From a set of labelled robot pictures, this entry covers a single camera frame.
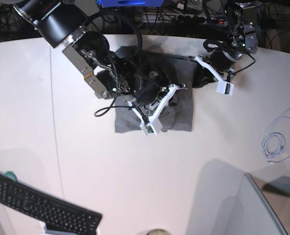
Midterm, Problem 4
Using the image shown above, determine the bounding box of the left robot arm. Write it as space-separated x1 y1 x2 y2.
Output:
191 0 258 90

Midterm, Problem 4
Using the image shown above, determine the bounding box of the black computer keyboard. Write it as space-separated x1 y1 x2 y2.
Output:
0 174 102 235

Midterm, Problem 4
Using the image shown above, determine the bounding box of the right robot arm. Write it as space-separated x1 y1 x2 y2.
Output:
11 0 178 118

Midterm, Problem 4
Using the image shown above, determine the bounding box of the green tape roll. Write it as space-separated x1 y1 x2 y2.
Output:
3 171 18 182

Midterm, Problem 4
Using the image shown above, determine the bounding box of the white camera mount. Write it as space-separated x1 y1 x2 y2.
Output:
127 83 187 136
188 56 234 96

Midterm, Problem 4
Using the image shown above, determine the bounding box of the black power strip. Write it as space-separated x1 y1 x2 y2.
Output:
134 12 230 27

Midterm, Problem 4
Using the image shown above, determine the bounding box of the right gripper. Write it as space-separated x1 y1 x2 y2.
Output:
133 70 179 107

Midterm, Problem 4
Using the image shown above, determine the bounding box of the blue box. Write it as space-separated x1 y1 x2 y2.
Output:
96 0 164 7

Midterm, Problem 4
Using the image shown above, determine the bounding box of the coiled light blue cable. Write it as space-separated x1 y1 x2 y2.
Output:
261 104 290 164

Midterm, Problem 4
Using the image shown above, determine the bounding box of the grey t-shirt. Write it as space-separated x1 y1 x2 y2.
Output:
115 50 198 133

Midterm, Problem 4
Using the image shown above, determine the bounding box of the round tan object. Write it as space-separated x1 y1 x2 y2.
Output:
146 229 170 235

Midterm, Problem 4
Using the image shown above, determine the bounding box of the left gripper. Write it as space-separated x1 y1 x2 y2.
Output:
192 47 242 89

